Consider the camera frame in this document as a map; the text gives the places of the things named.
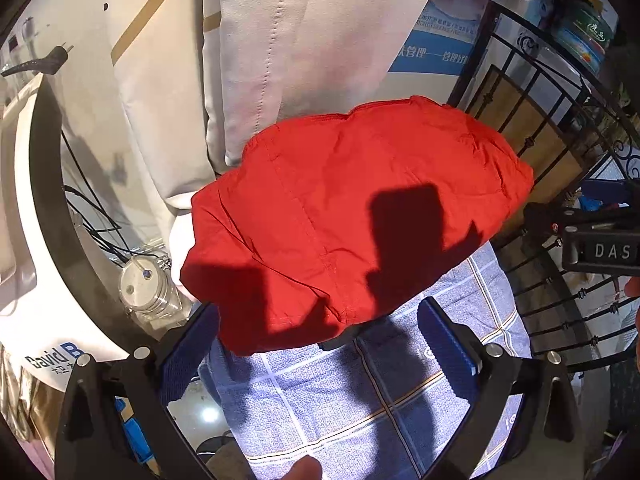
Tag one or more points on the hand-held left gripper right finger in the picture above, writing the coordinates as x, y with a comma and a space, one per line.
445, 350

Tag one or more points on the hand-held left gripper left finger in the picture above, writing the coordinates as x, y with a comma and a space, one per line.
190, 355

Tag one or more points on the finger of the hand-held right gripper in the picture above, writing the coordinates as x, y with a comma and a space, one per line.
550, 220
607, 192

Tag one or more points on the red padded jacket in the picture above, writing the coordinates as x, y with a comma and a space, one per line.
350, 185

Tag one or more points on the person's right hand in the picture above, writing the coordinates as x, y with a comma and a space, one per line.
636, 320

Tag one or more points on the black wrought iron fence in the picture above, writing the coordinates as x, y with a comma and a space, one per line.
529, 142

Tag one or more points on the glass jar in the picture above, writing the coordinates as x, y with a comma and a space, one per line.
140, 280

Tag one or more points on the blue checked table cloth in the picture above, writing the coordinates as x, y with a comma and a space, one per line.
350, 410

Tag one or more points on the wooden board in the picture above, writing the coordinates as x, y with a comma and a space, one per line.
515, 110

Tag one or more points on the green round tin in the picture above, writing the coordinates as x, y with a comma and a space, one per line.
585, 35

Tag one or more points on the white machine housing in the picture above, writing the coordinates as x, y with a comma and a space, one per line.
15, 185

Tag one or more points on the beige hanging coat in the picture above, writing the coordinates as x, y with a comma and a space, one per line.
280, 60

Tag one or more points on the black power plug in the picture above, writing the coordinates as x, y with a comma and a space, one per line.
50, 57

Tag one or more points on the blue and white wall poster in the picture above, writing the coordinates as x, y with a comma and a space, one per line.
440, 35

